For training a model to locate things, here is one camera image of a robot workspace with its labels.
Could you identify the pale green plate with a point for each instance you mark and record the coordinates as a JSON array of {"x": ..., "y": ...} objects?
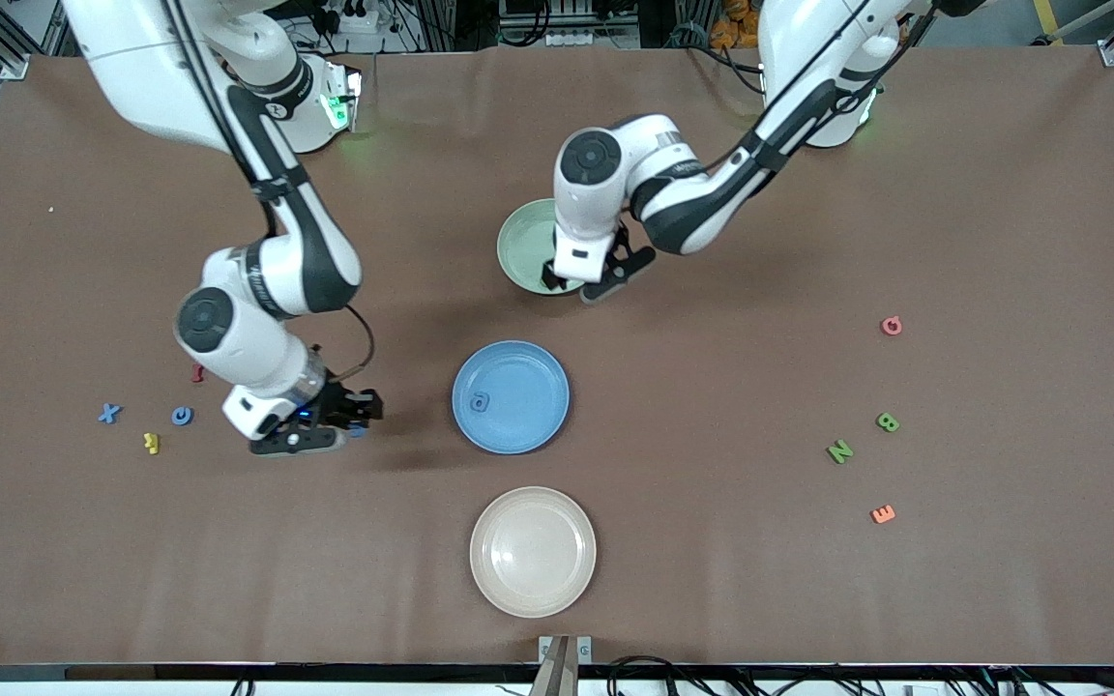
[{"x": 523, "y": 242}]

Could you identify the orange foam letter E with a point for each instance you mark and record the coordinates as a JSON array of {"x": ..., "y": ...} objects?
[{"x": 883, "y": 514}]

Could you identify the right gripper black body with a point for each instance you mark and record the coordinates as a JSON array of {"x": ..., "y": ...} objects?
[{"x": 337, "y": 403}]

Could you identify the white power strip with plugs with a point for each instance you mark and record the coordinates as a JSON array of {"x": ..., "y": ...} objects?
[{"x": 364, "y": 21}]

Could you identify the grey metal bracket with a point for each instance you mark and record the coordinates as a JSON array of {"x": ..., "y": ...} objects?
[{"x": 584, "y": 650}]

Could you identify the pink foam letter Q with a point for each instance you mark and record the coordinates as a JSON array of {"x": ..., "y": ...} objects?
[{"x": 892, "y": 326}]

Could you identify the beige plate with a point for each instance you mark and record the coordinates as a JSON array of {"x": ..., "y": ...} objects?
[{"x": 533, "y": 552}]

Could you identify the yellow foam letter K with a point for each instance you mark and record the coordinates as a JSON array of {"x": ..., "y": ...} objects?
[{"x": 152, "y": 443}]

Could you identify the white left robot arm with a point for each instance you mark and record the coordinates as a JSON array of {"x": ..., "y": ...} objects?
[{"x": 630, "y": 155}]

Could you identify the orange object pile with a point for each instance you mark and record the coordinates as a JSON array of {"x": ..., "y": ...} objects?
[{"x": 736, "y": 14}]

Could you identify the green foam letter B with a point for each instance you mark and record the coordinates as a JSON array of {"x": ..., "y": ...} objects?
[{"x": 888, "y": 421}]

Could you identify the green foam letter N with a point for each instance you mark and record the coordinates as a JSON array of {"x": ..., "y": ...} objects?
[{"x": 839, "y": 451}]

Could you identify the blue foam letter X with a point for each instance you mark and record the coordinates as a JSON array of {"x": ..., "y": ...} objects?
[{"x": 109, "y": 414}]

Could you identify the blue foam letter G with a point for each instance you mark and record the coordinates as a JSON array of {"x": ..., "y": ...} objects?
[{"x": 182, "y": 416}]

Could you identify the long white power strip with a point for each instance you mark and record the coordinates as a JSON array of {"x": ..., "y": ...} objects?
[{"x": 576, "y": 39}]

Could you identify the blue foam letter Q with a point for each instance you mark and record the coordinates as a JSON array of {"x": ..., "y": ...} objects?
[{"x": 482, "y": 402}]

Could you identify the blue plate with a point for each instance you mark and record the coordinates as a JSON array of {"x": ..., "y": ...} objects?
[{"x": 523, "y": 387}]

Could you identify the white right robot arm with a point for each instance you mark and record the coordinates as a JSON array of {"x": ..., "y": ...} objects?
[{"x": 257, "y": 358}]

